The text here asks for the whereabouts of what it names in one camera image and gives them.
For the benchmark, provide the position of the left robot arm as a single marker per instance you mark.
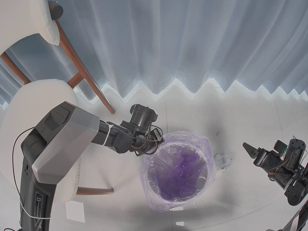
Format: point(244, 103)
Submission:
point(65, 141)

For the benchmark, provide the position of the white trash bin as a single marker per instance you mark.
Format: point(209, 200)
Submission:
point(179, 143)

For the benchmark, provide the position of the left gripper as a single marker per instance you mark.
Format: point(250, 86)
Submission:
point(158, 138)

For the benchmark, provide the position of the white wooden chair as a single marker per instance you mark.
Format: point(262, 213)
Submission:
point(28, 100)

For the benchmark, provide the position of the purple plastic bag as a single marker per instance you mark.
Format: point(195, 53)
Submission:
point(180, 167)

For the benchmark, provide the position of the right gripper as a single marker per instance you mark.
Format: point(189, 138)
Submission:
point(267, 160)

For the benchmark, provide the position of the white paper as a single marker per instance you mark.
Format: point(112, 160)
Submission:
point(222, 161)

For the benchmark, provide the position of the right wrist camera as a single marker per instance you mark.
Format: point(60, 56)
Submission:
point(280, 147)

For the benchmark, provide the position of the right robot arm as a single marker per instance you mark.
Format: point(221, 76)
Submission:
point(297, 191)

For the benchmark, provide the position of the pale blue curtain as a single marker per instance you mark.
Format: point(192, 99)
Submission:
point(192, 32)

